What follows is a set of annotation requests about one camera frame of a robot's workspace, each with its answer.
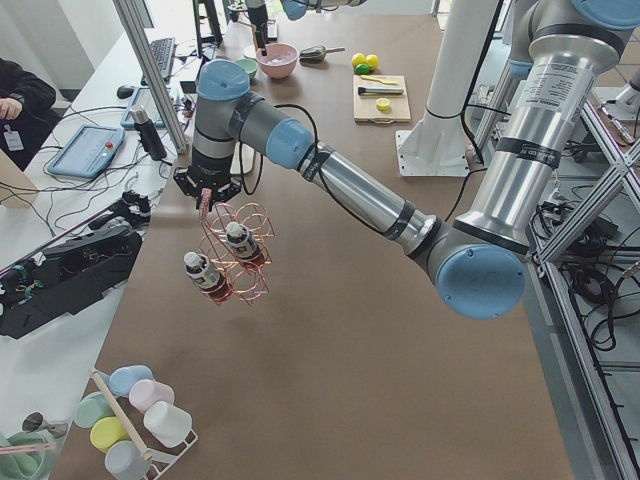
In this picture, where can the copper wire bottle basket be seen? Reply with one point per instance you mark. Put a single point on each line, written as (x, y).
(248, 283)

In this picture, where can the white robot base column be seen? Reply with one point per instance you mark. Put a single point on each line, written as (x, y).
(437, 144)

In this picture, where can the pink cup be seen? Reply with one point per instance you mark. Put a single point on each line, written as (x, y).
(146, 392)

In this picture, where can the steel muddler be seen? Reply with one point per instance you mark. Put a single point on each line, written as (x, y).
(379, 91)

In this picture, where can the blue teach pendant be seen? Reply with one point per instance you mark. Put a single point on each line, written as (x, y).
(141, 96)
(88, 153)

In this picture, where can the half lemon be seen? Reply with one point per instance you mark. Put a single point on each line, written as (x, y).
(383, 104)

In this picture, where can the metal jigger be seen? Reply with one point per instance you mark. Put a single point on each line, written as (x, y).
(36, 422)

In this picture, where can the blue cup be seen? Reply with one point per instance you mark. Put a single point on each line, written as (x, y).
(122, 379)

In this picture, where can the yellow plastic knife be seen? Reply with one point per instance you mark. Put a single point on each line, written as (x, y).
(379, 79)

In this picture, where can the black equipment case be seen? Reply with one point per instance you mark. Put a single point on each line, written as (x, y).
(75, 274)

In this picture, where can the rear tea bottle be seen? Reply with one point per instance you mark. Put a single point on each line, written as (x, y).
(242, 243)

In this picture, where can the pink bowl with ice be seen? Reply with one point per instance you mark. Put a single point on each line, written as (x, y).
(277, 60)

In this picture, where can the middle tea bottle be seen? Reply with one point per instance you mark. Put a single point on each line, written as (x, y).
(202, 272)

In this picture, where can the grey cup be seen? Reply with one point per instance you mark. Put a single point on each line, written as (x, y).
(124, 462)

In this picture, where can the white cup rack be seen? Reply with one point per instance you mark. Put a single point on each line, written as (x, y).
(162, 459)

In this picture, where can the wooden stand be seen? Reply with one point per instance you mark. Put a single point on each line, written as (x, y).
(272, 33)

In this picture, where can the tea bottle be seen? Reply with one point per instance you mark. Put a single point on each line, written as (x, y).
(202, 272)
(242, 243)

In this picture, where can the white cup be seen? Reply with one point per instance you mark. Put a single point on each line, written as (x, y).
(169, 424)

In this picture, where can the wooden cutting board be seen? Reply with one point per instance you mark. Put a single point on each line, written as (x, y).
(364, 107)

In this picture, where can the yellow cup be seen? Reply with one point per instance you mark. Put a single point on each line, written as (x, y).
(106, 432)

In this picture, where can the black keyboard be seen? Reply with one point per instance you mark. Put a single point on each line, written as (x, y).
(163, 51)

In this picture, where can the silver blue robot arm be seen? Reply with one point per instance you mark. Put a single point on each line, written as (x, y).
(475, 262)

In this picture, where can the green bowl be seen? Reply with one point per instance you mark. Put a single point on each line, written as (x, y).
(249, 66)

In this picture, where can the green cup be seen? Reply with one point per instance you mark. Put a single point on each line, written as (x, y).
(91, 409)

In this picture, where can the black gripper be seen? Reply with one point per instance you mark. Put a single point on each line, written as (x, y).
(258, 20)
(209, 171)

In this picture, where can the black computer mouse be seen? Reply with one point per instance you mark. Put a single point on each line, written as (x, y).
(124, 91)

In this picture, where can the cream serving tray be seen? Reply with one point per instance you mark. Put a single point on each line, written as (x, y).
(243, 161)

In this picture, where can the metal ice scoop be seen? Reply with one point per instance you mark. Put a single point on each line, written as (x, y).
(317, 54)

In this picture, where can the black thermos bottle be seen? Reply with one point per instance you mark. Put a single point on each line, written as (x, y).
(150, 139)

